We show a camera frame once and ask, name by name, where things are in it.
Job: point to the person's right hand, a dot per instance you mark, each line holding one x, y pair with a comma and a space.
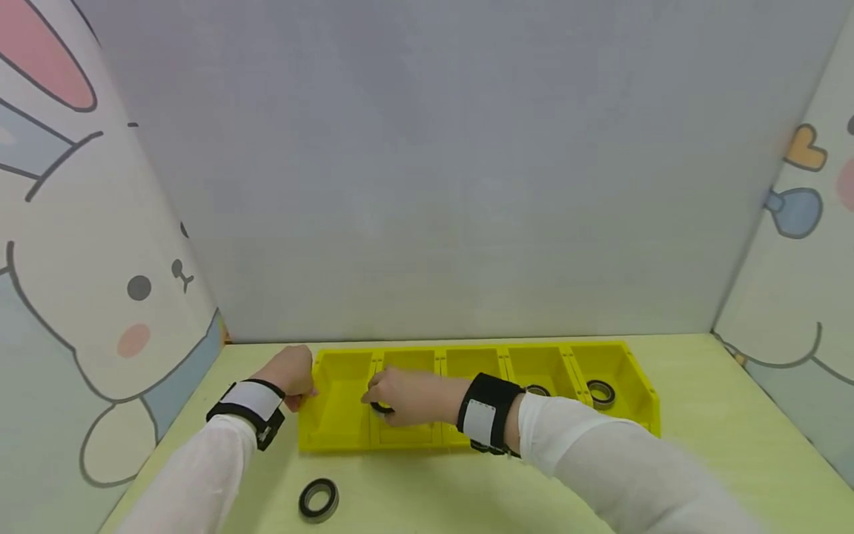
420, 397

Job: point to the person's left hand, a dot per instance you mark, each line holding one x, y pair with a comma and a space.
287, 372

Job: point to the person's left thumb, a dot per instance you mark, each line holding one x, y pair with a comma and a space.
300, 400

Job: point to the person's right fingers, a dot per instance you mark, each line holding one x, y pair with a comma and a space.
381, 387

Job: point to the yellow plastic bin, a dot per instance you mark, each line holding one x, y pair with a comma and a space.
472, 363
337, 415
542, 367
408, 435
627, 382

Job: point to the person's left forearm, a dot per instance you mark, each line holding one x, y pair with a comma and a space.
190, 475

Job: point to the person's right forearm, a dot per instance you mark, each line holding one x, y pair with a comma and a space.
634, 478

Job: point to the black wrist band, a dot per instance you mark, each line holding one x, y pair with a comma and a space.
250, 406
489, 414

